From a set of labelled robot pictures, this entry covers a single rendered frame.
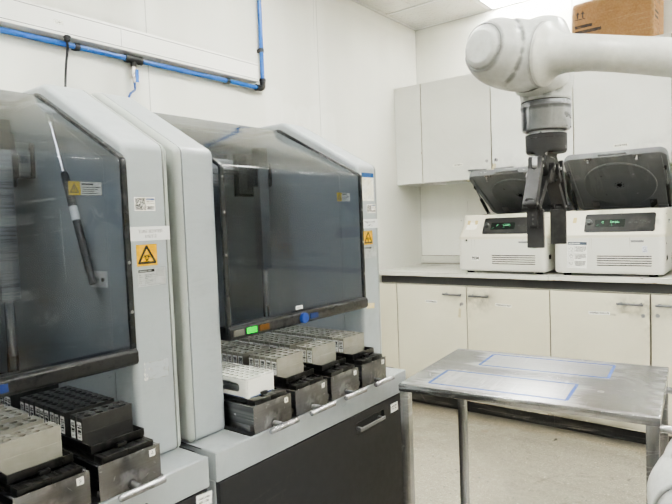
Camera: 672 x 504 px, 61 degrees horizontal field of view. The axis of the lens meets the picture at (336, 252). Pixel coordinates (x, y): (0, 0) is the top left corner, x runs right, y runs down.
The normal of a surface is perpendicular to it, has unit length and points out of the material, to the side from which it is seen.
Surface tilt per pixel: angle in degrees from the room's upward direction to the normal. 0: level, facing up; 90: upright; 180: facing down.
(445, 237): 90
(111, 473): 90
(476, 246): 90
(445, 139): 90
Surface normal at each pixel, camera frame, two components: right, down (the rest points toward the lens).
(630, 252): -0.61, 0.07
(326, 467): 0.79, 0.00
